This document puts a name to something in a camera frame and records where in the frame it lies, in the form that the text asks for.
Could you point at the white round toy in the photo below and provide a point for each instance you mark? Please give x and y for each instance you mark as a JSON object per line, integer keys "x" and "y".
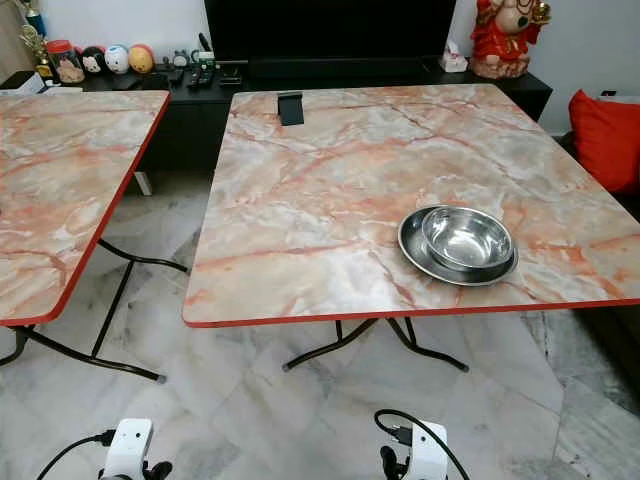
{"x": 117, "y": 59}

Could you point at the gold trophy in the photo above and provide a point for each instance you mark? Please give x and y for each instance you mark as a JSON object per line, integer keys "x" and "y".
{"x": 36, "y": 42}

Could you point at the black remote control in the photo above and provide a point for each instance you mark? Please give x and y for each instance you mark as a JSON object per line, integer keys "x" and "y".
{"x": 175, "y": 75}
{"x": 201, "y": 78}

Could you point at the black round toy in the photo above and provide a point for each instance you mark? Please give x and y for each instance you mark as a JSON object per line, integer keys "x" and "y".
{"x": 93, "y": 60}

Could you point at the black television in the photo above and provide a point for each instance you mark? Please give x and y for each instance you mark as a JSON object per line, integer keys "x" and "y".
{"x": 330, "y": 28}

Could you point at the stainless steel bowl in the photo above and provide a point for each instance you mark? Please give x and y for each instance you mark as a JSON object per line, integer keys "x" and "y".
{"x": 468, "y": 240}

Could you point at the light wooden cabinet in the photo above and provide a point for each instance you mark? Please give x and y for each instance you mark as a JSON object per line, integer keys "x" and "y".
{"x": 8, "y": 40}

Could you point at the red laughing Buddha statue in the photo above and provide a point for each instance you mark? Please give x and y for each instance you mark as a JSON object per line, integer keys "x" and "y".
{"x": 502, "y": 42}

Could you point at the stainless steel plate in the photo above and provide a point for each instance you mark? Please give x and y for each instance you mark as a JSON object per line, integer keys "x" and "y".
{"x": 412, "y": 252}

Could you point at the red cushion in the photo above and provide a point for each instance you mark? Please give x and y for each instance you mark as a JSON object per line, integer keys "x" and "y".
{"x": 605, "y": 140}

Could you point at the small white tissue box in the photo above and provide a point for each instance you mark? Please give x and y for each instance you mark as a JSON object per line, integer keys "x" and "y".
{"x": 453, "y": 61}

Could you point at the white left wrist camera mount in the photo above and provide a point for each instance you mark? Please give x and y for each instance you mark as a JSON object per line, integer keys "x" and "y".
{"x": 128, "y": 448}

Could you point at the orange round toy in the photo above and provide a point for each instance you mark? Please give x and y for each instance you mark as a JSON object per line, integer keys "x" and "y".
{"x": 141, "y": 59}

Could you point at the black phone stand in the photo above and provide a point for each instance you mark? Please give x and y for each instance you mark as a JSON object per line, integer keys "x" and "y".
{"x": 291, "y": 110}

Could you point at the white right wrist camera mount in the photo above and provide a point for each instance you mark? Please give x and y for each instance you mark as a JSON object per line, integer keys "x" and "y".
{"x": 426, "y": 452}

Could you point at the black TV console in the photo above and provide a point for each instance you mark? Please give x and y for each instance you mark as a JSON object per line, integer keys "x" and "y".
{"x": 190, "y": 130}

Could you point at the marble pattern folding table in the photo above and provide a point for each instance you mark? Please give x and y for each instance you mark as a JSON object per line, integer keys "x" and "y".
{"x": 310, "y": 200}
{"x": 60, "y": 180}

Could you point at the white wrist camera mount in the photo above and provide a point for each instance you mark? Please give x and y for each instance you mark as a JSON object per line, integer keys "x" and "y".
{"x": 426, "y": 452}
{"x": 128, "y": 448}

